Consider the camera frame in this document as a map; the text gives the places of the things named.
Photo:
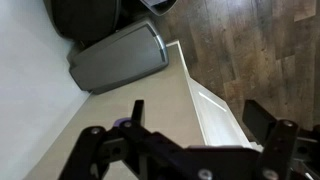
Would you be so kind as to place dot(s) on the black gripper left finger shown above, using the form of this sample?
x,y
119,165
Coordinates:
x,y
100,153

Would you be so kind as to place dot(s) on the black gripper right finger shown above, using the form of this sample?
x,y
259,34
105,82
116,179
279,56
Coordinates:
x,y
280,143

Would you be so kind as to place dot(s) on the grey plastic trash can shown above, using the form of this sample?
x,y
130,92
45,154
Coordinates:
x,y
120,58

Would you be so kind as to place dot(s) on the black round bin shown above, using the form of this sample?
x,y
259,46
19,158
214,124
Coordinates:
x,y
85,16

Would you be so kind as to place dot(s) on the grey container with dark rim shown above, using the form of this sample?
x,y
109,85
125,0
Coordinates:
x,y
158,6

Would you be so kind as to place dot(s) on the purple gripper mount piece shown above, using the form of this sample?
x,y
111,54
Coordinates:
x,y
119,121

